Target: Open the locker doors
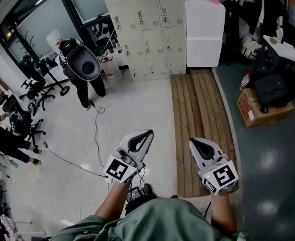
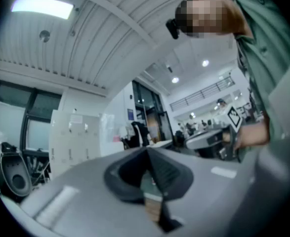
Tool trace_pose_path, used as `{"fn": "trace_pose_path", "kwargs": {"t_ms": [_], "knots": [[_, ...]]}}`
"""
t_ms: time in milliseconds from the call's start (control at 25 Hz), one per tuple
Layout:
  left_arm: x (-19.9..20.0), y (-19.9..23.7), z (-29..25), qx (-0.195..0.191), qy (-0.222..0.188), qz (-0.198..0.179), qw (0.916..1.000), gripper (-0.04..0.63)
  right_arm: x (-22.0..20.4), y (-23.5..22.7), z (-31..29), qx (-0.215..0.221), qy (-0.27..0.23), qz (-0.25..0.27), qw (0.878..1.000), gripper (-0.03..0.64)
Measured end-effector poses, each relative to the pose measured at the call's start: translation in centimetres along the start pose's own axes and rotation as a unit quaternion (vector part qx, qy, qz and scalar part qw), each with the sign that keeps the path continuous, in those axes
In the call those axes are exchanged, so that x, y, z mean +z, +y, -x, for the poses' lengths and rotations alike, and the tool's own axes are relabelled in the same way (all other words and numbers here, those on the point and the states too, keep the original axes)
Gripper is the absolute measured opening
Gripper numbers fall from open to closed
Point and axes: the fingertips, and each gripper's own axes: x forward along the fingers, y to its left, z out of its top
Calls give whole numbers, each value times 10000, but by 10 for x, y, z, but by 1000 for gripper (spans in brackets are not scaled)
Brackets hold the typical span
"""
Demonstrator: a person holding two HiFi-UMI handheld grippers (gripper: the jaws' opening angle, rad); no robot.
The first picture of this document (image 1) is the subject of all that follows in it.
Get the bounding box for person's green shirt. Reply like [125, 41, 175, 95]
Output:
[49, 197, 248, 241]

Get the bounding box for clear water jug red handle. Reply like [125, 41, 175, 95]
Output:
[102, 56, 123, 82]

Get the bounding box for grey metal locker door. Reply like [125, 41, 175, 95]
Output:
[158, 0, 186, 29]
[132, 0, 163, 32]

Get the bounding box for black waist device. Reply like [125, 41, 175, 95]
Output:
[126, 186, 144, 203]

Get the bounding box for person's black trousers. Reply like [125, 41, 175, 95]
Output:
[123, 194, 158, 215]

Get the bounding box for white-topped black table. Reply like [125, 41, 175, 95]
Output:
[256, 35, 295, 85]

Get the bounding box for wooden slat platform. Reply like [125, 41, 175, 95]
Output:
[169, 68, 238, 198]

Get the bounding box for plastic bottle red label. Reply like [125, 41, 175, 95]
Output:
[239, 71, 252, 90]

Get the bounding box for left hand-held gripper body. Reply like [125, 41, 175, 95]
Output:
[103, 148, 146, 185]

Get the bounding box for black wheeled rack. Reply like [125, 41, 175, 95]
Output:
[15, 30, 71, 97]

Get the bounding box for black backpack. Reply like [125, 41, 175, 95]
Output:
[253, 73, 292, 114]

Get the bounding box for black metal shelf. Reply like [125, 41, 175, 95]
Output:
[81, 14, 118, 57]

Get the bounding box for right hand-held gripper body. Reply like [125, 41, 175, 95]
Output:
[196, 153, 239, 195]

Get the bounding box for hanging clothes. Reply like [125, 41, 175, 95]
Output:
[222, 0, 288, 65]

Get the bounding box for person's right forearm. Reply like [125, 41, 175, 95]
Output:
[209, 192, 238, 233]

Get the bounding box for white jug red label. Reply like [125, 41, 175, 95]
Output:
[46, 28, 64, 54]

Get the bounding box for person's left forearm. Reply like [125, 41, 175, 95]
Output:
[94, 181, 133, 222]

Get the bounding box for black-framed frosted window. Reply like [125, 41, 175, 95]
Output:
[0, 0, 110, 66]

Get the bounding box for beige metal locker bank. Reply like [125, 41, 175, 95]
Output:
[99, 0, 187, 82]

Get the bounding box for person's left black shoe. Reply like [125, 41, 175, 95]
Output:
[143, 183, 154, 197]

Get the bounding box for brown cardboard box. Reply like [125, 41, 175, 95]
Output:
[236, 88, 294, 129]

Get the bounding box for black floor cable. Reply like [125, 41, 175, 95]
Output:
[88, 99, 113, 183]
[43, 142, 108, 178]

